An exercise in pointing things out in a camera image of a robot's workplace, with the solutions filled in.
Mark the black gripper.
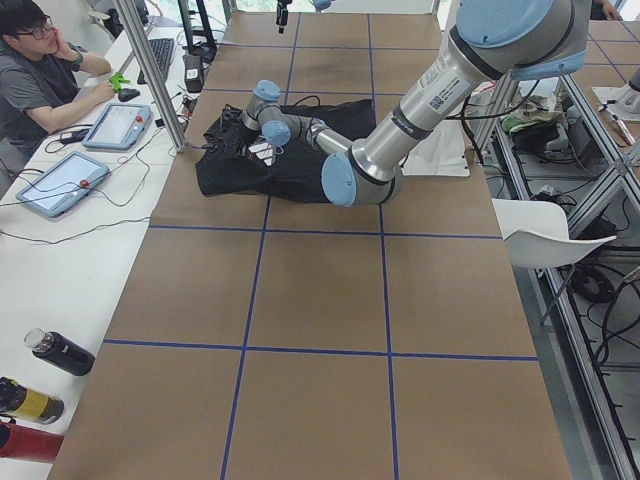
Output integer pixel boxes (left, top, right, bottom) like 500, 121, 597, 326
276, 0, 290, 33
217, 104, 247, 158

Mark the black graphic t-shirt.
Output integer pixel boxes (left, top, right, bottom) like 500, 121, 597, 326
195, 99, 376, 203

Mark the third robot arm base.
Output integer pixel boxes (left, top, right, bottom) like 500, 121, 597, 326
608, 70, 640, 122

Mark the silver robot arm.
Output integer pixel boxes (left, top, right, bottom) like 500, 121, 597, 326
234, 0, 591, 207

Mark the black keyboard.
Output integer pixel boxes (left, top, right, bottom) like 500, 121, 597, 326
148, 38, 175, 81

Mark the black computer mouse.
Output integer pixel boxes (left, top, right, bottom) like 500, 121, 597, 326
117, 88, 141, 103

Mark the far blue teach pendant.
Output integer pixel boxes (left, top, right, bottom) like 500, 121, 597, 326
82, 103, 152, 151

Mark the blue teach pendant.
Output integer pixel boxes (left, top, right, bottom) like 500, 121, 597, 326
82, 103, 152, 151
16, 151, 111, 218

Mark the green plastic object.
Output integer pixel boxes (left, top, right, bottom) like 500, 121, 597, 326
108, 72, 131, 93

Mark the near blue teach pendant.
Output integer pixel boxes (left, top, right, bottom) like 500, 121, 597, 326
16, 151, 111, 218

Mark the seated person grey shirt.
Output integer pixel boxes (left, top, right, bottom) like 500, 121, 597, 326
1, 1, 115, 158

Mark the black water bottle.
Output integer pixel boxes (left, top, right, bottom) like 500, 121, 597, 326
24, 328, 95, 376

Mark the white plastic chair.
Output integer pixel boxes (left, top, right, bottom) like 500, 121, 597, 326
492, 198, 616, 269

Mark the yellow black bottle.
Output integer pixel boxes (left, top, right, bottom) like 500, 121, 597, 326
1, 377, 65, 425

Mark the red bottle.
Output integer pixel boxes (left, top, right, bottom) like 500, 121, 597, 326
1, 423, 64, 464

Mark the aluminium frame post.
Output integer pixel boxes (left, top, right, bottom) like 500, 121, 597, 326
114, 0, 187, 153

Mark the white camera mast pedestal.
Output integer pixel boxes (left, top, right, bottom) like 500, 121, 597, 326
402, 127, 470, 177

